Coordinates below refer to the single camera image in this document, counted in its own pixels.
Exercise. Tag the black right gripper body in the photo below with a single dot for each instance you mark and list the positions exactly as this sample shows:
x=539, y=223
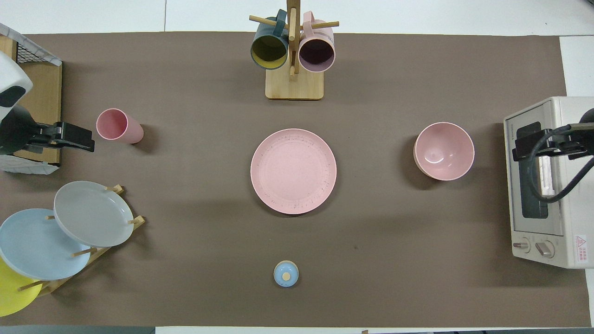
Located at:
x=522, y=147

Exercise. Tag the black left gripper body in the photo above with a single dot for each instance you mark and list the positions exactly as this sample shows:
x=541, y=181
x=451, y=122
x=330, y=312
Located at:
x=74, y=134

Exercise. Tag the pink tumbler cup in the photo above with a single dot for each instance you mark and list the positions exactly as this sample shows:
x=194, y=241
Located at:
x=118, y=125

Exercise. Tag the pink bowl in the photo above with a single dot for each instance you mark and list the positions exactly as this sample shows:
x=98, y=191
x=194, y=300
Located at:
x=444, y=150

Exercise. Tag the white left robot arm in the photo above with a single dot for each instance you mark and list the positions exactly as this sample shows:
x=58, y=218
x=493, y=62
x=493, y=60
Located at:
x=11, y=83

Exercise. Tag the wooden shelf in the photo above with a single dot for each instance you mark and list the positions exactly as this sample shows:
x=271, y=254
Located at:
x=44, y=93

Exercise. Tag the white marbled sheet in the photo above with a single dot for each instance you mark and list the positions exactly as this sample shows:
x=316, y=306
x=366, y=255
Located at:
x=28, y=164
x=28, y=39

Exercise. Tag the grey plate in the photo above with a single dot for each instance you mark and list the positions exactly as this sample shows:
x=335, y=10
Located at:
x=93, y=213

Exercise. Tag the beige toaster oven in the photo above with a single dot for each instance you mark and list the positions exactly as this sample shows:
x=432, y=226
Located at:
x=571, y=218

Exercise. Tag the light blue plate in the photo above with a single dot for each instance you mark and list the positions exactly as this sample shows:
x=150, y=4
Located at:
x=35, y=246

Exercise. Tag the wooden plate rack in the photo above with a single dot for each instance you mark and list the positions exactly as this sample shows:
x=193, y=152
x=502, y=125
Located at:
x=100, y=253

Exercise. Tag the yellow plate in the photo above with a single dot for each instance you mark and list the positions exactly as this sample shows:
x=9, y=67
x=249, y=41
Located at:
x=10, y=297

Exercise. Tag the brown table mat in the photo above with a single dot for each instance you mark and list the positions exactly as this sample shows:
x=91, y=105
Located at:
x=371, y=255

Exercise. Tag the dark teal mug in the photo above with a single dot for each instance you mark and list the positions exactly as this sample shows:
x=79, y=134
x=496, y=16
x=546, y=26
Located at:
x=269, y=51

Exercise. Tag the pink speckled plate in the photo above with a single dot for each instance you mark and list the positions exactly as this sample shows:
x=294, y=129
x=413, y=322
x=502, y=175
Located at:
x=293, y=171

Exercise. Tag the wooden mug tree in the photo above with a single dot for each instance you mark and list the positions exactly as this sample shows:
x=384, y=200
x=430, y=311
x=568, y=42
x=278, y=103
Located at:
x=294, y=86

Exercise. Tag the pale pink mug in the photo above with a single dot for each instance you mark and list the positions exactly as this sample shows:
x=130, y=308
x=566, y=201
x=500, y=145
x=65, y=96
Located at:
x=317, y=53

